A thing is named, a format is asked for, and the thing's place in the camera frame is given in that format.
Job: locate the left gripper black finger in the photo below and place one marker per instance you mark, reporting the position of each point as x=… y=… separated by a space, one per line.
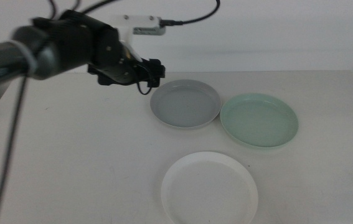
x=157 y=68
x=153 y=82

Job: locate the grey shallow bowl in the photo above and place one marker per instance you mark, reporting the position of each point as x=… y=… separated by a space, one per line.
x=185 y=105

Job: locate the pale green shallow bowl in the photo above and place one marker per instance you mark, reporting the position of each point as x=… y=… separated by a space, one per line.
x=258 y=123

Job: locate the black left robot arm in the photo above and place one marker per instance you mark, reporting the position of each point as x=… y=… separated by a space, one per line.
x=70 y=43

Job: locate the white shallow bowl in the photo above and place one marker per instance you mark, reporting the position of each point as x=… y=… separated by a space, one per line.
x=208 y=189

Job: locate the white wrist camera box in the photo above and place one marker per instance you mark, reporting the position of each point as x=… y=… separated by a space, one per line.
x=142 y=23

